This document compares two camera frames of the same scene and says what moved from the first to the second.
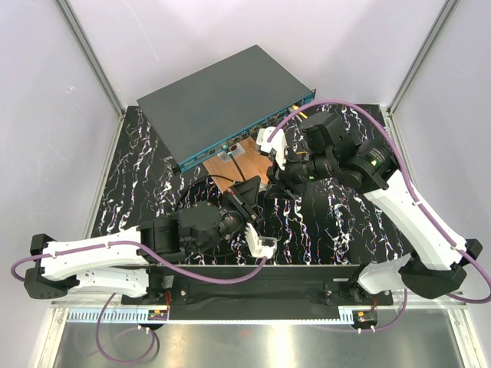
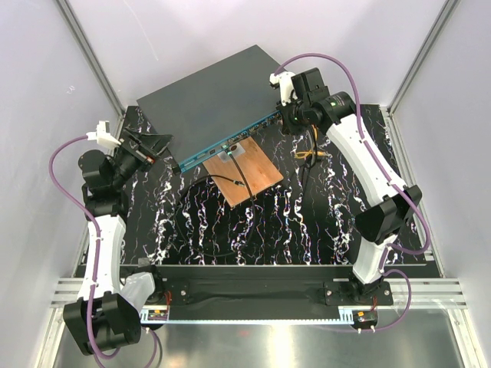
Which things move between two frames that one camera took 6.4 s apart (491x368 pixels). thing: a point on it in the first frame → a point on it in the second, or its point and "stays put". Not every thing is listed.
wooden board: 248,157 stays put
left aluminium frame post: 94,64 stays put
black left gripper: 243,198 → 156,143
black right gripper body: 294,175 → 293,117
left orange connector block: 158,315 stays put
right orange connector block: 365,317 stays put
